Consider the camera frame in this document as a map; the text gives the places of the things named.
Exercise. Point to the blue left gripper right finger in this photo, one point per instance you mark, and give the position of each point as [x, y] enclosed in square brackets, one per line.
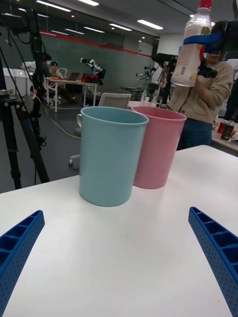
[218, 247]

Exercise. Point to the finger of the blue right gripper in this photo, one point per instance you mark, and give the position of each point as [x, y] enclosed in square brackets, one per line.
[208, 71]
[205, 39]

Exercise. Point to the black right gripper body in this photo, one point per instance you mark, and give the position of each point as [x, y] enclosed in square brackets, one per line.
[230, 39]

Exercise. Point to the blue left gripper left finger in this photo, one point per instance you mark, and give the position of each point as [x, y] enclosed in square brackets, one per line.
[17, 247]

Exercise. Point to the plastic bottle with red cap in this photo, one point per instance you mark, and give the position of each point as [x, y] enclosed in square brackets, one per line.
[188, 64]

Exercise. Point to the small robot arm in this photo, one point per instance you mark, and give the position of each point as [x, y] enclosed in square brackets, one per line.
[95, 66]

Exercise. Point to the person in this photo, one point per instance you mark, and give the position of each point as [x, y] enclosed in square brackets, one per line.
[58, 74]
[46, 62]
[213, 99]

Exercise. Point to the red can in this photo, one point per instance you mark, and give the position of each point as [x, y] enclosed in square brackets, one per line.
[220, 128]

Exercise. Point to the dark drink bottle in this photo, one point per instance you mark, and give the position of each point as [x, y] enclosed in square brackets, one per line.
[227, 131]

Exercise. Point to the pink plastic bin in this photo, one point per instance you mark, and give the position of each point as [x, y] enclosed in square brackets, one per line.
[158, 153]

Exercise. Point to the white office chair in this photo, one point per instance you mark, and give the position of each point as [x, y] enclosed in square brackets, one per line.
[114, 100]

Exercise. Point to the red machine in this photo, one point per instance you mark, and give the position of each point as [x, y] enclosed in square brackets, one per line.
[91, 78]

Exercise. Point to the pale blue plastic bin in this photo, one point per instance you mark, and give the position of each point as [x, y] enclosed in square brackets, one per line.
[109, 161]

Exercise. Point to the white work table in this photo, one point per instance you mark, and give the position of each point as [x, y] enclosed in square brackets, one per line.
[74, 82]

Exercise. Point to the laptop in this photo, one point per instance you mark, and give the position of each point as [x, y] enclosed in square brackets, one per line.
[74, 76]

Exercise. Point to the black tripod with camera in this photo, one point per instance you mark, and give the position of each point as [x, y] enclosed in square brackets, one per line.
[163, 58]

